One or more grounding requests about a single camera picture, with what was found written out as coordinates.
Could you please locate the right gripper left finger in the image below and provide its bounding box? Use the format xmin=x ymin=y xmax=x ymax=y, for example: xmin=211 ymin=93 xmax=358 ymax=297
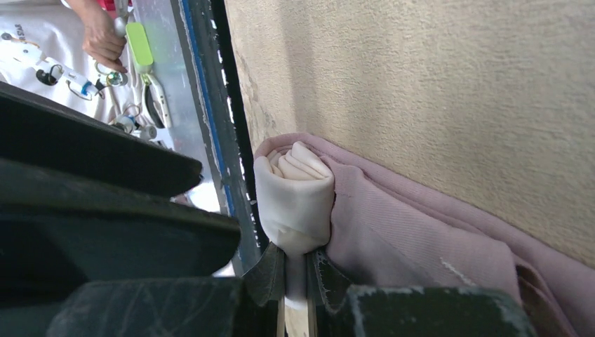
xmin=241 ymin=243 xmax=286 ymax=336

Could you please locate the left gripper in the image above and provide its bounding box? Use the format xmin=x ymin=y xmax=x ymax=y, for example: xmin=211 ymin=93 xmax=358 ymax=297
xmin=1 ymin=84 xmax=240 ymax=307

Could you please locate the green handled tool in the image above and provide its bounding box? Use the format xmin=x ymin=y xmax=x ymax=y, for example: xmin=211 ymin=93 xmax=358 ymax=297
xmin=125 ymin=22 xmax=172 ymax=128

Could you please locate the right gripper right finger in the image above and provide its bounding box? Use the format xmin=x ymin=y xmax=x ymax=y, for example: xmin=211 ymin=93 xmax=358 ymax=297
xmin=307 ymin=249 xmax=352 ymax=336

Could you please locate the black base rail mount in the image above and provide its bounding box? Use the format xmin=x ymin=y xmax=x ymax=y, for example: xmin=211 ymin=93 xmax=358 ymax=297
xmin=171 ymin=1 xmax=268 ymax=275

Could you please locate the person's bare hand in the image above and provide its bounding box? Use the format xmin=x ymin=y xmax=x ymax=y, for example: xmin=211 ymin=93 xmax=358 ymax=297
xmin=66 ymin=0 xmax=128 ymax=73

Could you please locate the pink and white underwear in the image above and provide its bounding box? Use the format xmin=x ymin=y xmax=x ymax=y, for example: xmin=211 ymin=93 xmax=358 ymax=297
xmin=253 ymin=133 xmax=594 ymax=336

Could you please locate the white teleoperation leader device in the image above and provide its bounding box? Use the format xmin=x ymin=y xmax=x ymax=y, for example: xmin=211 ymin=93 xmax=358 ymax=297
xmin=1 ymin=32 xmax=128 ymax=100

